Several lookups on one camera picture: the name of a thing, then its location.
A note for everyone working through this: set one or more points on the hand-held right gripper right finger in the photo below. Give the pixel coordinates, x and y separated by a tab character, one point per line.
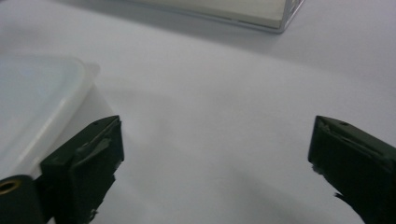
358	161

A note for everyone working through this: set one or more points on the translucent white plastic container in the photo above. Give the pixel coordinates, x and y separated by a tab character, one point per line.
37	105

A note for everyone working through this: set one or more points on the cream box with metal frame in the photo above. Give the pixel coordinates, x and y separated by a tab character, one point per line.
224	11

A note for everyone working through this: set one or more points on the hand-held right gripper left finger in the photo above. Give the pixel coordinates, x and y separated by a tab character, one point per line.
84	168

